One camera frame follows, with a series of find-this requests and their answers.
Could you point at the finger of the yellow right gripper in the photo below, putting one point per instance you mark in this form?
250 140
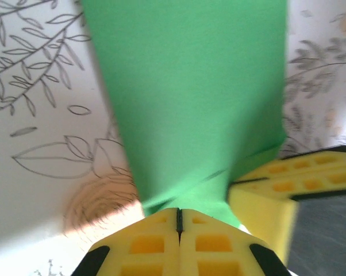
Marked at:
262 212
311 164

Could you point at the floral patterned table cover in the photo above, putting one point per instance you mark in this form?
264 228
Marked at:
46 115

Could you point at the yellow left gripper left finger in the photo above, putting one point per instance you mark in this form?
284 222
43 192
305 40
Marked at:
150 258

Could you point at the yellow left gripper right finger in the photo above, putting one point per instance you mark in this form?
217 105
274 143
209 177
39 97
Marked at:
216 258

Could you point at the green paper sheet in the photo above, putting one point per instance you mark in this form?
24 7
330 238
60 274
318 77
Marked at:
190 86

